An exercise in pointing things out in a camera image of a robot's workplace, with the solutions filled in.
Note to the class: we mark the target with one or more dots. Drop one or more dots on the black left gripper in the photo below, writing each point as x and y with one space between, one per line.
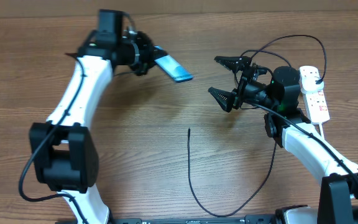
152 53

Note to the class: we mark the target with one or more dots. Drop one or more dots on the white charger plug adapter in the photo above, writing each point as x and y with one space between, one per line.
309 85

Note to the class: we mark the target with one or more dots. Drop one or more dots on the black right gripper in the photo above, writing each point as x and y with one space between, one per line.
227 104

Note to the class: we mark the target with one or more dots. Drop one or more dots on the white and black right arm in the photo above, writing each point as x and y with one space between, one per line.
293 131

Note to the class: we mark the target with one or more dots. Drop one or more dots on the blue Samsung Galaxy smartphone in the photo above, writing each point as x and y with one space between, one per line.
170 66

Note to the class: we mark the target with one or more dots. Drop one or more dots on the white power strip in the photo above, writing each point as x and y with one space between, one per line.
315 103

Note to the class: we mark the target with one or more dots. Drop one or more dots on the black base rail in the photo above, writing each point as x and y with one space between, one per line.
248 219

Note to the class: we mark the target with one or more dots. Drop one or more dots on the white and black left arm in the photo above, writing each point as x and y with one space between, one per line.
63 152

